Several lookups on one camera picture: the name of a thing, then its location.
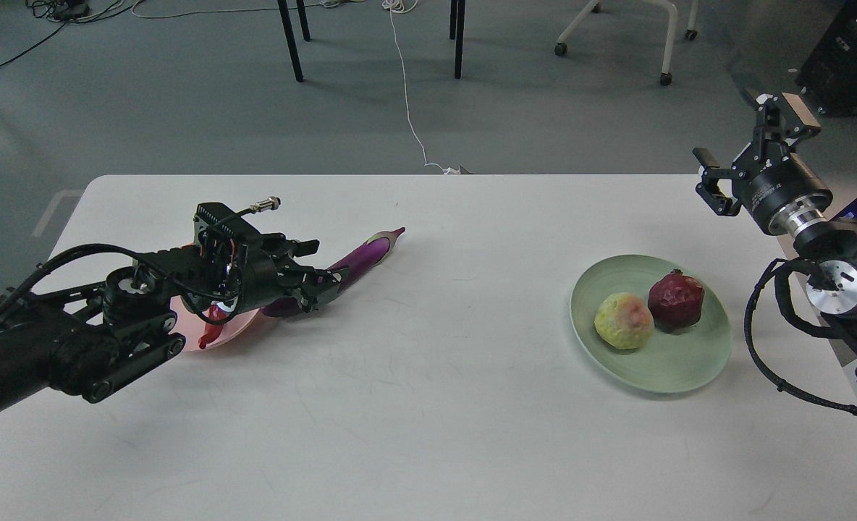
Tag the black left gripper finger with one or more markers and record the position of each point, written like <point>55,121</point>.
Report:
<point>299,249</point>
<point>314,288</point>

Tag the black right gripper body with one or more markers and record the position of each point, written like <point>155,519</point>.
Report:
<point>770,186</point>

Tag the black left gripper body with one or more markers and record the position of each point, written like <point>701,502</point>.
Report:
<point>247,269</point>

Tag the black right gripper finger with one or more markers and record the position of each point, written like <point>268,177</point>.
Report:
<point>782,121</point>
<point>711,172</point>

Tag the purple eggplant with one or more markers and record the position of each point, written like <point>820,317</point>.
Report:
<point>352,267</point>

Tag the red chili pepper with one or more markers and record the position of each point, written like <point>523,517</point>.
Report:
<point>217,316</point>

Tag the dark red pomegranate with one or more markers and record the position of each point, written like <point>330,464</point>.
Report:
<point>676,301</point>

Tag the yellow-green apple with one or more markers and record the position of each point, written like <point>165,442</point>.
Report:
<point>624,321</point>

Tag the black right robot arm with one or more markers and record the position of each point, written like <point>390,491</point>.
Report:
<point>816,291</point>

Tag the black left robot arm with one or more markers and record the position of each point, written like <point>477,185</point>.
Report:
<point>93,340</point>

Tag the black equipment case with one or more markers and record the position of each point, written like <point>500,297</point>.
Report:
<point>828,78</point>

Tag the pink plate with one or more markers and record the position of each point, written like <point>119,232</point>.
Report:
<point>193,328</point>

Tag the green plate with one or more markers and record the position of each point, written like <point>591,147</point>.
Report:
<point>670,363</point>

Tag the white office chair base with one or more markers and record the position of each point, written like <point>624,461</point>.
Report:
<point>655,27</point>

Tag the black table legs left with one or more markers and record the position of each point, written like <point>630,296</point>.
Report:
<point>290,36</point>

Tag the black table legs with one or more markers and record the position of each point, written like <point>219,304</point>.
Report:
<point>456,33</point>
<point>290,36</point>

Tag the black table legs right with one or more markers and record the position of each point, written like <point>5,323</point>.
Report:
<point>456,33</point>

